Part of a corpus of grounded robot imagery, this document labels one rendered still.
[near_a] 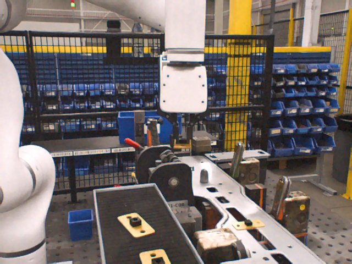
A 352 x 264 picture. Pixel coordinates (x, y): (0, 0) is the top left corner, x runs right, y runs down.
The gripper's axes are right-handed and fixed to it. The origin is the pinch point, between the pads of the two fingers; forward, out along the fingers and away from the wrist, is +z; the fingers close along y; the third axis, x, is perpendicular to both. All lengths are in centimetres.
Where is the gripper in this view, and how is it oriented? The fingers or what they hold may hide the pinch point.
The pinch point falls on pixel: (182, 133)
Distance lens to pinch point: 78.8
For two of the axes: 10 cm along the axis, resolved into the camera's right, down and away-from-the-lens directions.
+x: 0.3, -2.2, 9.8
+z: -0.1, 9.8, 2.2
